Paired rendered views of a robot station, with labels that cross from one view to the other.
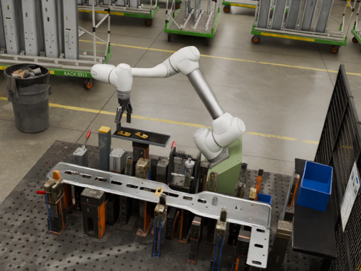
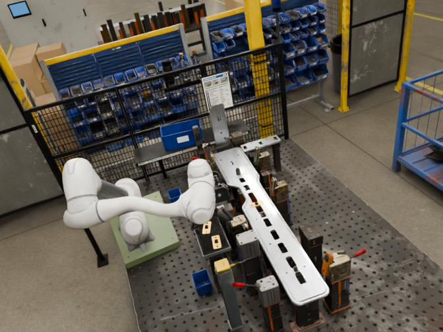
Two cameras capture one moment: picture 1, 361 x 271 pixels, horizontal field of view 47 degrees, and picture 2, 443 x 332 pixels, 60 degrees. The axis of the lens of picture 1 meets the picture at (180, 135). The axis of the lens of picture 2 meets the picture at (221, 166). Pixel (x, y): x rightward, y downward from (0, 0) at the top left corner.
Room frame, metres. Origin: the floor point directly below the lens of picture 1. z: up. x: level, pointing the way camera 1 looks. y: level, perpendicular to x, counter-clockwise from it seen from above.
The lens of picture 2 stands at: (2.79, 1.63, 2.50)
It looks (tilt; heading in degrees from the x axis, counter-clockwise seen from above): 35 degrees down; 248
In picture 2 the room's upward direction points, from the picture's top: 11 degrees counter-clockwise
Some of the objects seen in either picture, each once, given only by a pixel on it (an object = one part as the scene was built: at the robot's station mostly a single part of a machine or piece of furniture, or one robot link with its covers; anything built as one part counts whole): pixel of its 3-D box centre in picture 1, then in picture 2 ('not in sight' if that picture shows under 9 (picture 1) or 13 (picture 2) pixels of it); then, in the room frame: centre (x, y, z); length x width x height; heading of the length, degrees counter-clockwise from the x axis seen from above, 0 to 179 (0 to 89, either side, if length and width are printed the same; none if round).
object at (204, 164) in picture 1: (201, 190); not in sight; (2.17, -0.16, 0.91); 0.07 x 0.05 x 0.42; 168
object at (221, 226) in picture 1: (217, 247); (265, 174); (1.72, -0.26, 0.87); 0.12 x 0.09 x 0.35; 168
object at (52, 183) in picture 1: (56, 205); (336, 282); (1.95, 0.71, 0.88); 0.15 x 0.11 x 0.36; 168
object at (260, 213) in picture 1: (155, 192); (259, 206); (2.01, 0.12, 1.00); 1.38 x 0.22 x 0.02; 78
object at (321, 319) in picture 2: (64, 191); (306, 305); (2.14, 0.72, 0.84); 0.18 x 0.06 x 0.29; 168
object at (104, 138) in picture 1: (105, 158); (229, 297); (2.44, 0.51, 0.92); 0.08 x 0.08 x 0.44; 78
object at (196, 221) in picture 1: (194, 240); (268, 190); (1.79, -0.13, 0.84); 0.11 x 0.08 x 0.29; 168
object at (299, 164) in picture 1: (312, 201); (191, 141); (2.02, -0.82, 1.01); 0.90 x 0.22 x 0.03; 168
